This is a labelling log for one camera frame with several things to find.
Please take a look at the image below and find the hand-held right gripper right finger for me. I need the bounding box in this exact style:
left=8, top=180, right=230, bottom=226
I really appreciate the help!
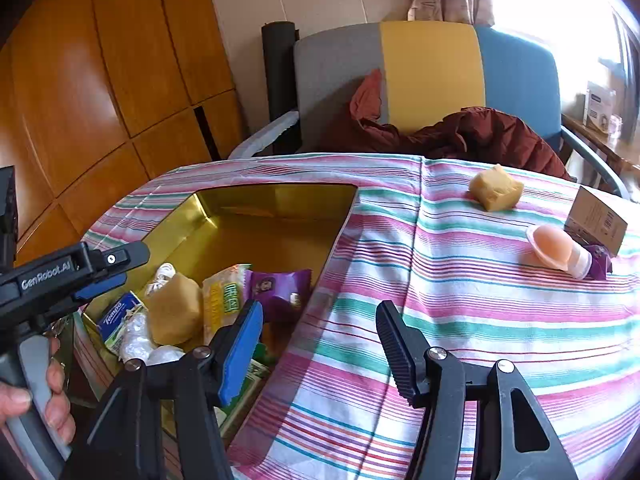
left=375, top=300, right=580, bottom=480

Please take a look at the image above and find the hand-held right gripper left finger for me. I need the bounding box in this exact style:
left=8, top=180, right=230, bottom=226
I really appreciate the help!
left=60, top=300, right=264, bottom=480

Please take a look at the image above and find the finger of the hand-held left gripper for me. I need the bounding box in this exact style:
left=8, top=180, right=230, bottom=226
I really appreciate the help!
left=75, top=241, right=151, bottom=306

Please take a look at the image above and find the blue green tissue packet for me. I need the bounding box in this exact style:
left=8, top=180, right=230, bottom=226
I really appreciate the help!
left=97, top=291, right=146, bottom=356

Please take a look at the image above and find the yellow green snack packet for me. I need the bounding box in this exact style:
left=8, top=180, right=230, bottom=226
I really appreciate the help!
left=201, top=263, right=252, bottom=346

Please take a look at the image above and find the cream cloth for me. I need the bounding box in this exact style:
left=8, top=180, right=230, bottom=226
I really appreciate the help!
left=145, top=263, right=177, bottom=297

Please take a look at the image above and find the white plastic bag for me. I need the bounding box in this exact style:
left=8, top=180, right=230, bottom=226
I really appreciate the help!
left=145, top=345, right=186, bottom=366
left=120, top=312, right=153, bottom=361

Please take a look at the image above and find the purple snack packet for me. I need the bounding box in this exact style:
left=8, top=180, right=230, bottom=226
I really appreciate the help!
left=585, top=244, right=613, bottom=281
left=248, top=268, right=313, bottom=323

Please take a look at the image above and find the tan sponge block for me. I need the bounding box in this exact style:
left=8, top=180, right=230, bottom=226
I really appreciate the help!
left=144, top=272, right=205, bottom=347

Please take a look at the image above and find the maroon gift box gold lining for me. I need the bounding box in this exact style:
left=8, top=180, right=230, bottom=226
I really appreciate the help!
left=72, top=183, right=358, bottom=461

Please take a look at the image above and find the person's left hand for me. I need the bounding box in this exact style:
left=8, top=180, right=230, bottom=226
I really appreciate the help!
left=0, top=337, right=77, bottom=443

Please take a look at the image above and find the striped tablecloth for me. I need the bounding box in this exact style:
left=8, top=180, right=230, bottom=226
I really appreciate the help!
left=82, top=152, right=640, bottom=480

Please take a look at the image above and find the peach silicone cover clear cup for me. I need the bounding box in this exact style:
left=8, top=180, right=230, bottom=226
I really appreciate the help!
left=526, top=225, right=593, bottom=280

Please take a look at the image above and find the yellow sponge block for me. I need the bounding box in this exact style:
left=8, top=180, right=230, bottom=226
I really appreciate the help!
left=468, top=163, right=525, bottom=212

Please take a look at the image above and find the wooden wardrobe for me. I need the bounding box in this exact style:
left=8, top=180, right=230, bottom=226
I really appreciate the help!
left=0, top=0, right=251, bottom=266

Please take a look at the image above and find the maroon padded jacket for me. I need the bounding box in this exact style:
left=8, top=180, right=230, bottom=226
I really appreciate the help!
left=320, top=69, right=571, bottom=181

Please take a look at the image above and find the brown cardboard box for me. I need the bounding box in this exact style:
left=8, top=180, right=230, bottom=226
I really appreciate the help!
left=564, top=185, right=628, bottom=257

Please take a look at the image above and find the grey yellow blue armchair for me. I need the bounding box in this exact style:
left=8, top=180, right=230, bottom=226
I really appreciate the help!
left=227, top=21, right=631, bottom=198

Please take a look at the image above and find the wooden side desk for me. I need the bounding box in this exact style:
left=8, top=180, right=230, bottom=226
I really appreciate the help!
left=560, top=112, right=640, bottom=176

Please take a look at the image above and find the white printed carton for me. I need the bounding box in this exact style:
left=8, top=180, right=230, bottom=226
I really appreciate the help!
left=582, top=80, right=618, bottom=133

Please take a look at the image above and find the window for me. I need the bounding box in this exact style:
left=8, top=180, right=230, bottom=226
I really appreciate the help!
left=492, top=0, right=640, bottom=111

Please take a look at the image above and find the black upright post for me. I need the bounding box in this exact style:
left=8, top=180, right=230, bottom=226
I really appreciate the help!
left=262, top=21, right=301, bottom=153

